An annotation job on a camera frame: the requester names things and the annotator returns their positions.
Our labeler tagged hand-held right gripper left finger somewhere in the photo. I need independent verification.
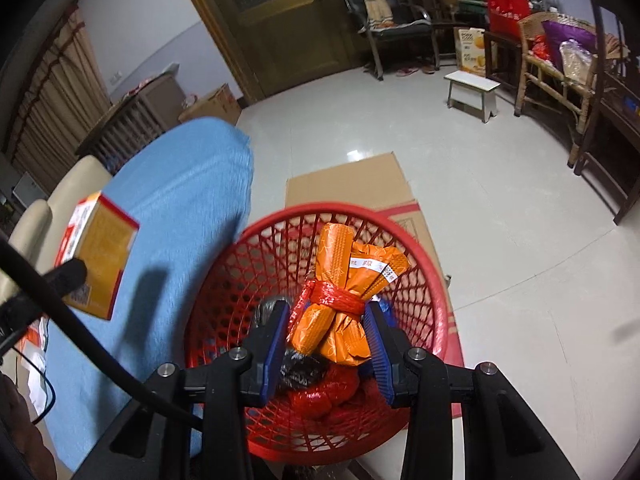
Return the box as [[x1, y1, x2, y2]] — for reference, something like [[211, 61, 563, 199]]
[[72, 300, 292, 480]]

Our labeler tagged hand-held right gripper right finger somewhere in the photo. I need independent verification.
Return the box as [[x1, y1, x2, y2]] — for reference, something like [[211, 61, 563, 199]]
[[363, 304, 581, 480]]

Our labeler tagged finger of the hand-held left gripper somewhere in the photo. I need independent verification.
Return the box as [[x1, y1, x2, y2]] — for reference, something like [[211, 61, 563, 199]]
[[42, 258, 88, 298]]

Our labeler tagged black plastic bag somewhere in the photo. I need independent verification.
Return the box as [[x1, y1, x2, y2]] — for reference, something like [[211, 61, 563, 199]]
[[255, 297, 328, 393]]

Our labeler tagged yellow and red carton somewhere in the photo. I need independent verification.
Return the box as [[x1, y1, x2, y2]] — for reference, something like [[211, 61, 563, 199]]
[[54, 191, 141, 321]]

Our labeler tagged red plastic basket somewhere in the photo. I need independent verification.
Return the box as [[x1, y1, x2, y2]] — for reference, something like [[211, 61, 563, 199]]
[[184, 201, 449, 462]]

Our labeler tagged orange bag bundle red ribbon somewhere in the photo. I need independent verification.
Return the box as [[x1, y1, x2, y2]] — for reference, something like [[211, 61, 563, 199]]
[[287, 222, 411, 367]]

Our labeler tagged person's left forearm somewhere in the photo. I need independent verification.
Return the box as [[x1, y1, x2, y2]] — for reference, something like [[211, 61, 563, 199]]
[[0, 375, 58, 480]]

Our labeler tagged orange white tissue packet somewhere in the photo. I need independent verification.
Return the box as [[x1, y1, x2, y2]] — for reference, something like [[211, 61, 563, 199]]
[[12, 317, 51, 361]]

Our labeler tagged beige sofa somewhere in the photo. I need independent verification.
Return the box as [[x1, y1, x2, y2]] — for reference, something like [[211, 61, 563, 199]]
[[0, 155, 113, 311]]

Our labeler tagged whiteboard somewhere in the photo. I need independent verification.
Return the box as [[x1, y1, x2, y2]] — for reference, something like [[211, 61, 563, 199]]
[[12, 172, 43, 206]]

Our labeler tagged wooden cabinet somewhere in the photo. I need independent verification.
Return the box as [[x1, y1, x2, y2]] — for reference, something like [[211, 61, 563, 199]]
[[75, 74, 187, 176]]

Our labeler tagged flat cardboard sheet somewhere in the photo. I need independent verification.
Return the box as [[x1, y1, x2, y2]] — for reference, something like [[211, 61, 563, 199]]
[[285, 152, 466, 418]]

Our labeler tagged brown curtain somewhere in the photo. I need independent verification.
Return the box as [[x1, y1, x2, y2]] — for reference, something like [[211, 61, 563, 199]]
[[2, 7, 113, 181]]

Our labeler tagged white stool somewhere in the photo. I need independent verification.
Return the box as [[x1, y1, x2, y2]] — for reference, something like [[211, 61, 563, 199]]
[[444, 71, 501, 123]]

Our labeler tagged yellow printed carton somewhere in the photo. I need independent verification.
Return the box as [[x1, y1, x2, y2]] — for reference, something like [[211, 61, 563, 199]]
[[453, 27, 488, 77]]

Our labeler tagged wicker chair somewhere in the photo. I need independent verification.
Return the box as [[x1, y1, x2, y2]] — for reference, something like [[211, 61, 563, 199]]
[[515, 12, 631, 166]]

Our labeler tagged dark wooden side table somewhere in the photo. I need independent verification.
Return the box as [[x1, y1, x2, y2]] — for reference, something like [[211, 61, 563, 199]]
[[482, 30, 523, 91]]

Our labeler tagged black armchair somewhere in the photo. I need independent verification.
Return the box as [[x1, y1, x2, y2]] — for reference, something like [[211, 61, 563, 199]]
[[342, 0, 443, 81]]

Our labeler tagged wooden double door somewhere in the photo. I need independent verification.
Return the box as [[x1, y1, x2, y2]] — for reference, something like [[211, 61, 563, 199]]
[[170, 0, 431, 108]]

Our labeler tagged striped scarf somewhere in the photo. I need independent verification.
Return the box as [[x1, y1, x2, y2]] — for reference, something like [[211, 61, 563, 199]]
[[356, 0, 396, 31]]

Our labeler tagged clear plastic bag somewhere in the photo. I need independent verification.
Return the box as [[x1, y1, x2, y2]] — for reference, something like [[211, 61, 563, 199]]
[[559, 40, 598, 86]]

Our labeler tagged purple cushion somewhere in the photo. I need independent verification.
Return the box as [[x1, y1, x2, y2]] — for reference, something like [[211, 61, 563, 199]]
[[542, 20, 601, 68]]

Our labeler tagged red gift bag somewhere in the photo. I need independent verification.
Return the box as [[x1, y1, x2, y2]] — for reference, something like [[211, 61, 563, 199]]
[[484, 0, 532, 36]]

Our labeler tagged dark wooden furniture frame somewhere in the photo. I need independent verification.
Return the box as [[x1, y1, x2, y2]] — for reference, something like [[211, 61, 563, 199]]
[[567, 0, 640, 226]]

